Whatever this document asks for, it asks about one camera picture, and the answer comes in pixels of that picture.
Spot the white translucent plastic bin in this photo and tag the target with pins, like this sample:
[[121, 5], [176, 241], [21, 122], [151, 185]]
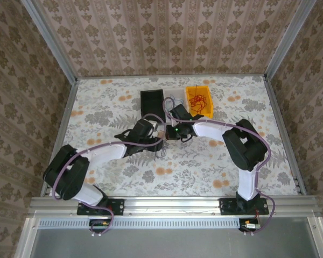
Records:
[[177, 92]]

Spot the aluminium table side rail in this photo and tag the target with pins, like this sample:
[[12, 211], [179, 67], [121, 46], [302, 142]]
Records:
[[61, 134], [284, 129]]

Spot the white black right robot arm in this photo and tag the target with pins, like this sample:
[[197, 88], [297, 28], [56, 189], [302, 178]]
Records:
[[245, 147]]

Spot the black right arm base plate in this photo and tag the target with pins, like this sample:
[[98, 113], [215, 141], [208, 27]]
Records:
[[227, 207]]

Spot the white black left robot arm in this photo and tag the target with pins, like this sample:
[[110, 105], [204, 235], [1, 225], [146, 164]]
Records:
[[64, 172]]

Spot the wide aluminium mounting rail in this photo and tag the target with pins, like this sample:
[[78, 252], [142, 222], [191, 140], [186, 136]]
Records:
[[172, 205]]

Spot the aluminium frame post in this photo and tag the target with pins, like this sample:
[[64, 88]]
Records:
[[51, 43], [288, 40]]

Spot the grey metal panel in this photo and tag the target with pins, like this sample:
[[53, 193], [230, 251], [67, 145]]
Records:
[[177, 244]]

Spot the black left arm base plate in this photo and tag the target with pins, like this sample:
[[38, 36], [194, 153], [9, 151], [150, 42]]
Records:
[[118, 207]]

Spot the aluminium table end rail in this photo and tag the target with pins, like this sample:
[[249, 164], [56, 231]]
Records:
[[150, 77]]

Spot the black plastic bin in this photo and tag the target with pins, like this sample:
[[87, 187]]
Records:
[[150, 102]]

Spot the small black electronics box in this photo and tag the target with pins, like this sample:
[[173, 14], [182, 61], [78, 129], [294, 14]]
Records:
[[250, 225], [99, 225]]

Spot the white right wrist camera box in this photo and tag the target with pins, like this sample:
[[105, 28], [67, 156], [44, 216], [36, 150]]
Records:
[[174, 122]]

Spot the aluminium lower frame rail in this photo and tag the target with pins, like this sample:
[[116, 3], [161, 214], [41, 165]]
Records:
[[317, 239], [27, 242]]

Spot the yellow plastic bin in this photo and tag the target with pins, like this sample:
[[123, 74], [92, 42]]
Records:
[[208, 107]]

